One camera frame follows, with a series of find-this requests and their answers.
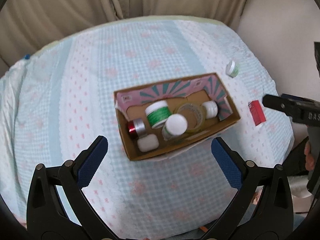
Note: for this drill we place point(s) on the white bottle blue text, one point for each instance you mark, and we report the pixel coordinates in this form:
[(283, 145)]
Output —
[(175, 125)]

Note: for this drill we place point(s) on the person's right hand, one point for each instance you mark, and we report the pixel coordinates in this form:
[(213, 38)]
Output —
[(310, 162)]

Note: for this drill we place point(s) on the white earbuds case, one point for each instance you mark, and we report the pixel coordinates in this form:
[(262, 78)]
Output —
[(148, 143)]

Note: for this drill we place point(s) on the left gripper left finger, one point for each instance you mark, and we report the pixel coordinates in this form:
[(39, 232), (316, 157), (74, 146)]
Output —
[(57, 207)]

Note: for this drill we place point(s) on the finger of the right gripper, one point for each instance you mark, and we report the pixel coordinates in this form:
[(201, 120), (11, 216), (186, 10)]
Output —
[(295, 98), (277, 103)]

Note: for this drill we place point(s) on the red cap silver jar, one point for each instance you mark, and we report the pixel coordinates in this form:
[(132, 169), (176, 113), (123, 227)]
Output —
[(136, 129)]

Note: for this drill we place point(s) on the beige curtain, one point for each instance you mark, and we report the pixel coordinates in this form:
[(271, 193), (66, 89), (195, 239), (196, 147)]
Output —
[(28, 25)]

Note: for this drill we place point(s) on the blue checkered bed sheet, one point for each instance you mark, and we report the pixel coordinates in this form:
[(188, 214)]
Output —
[(56, 102)]

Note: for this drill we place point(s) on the open cardboard box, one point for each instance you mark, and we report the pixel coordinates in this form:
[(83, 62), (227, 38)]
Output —
[(130, 103)]

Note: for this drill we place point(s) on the pale green cream jar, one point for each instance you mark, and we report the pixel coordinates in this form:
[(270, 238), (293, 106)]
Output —
[(232, 69)]

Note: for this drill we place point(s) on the red small box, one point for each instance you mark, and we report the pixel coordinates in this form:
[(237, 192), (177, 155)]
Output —
[(257, 113)]

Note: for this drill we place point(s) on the green label white jar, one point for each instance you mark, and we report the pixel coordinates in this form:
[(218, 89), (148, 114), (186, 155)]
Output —
[(157, 114)]

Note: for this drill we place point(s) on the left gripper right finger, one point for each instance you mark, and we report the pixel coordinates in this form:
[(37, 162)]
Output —
[(262, 206)]

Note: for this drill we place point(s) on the black lid L'Oreal jar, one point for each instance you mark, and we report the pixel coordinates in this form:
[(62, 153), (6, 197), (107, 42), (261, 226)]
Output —
[(210, 108)]

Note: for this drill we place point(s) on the yellow tape roll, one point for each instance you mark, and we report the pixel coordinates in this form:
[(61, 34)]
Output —
[(194, 115)]

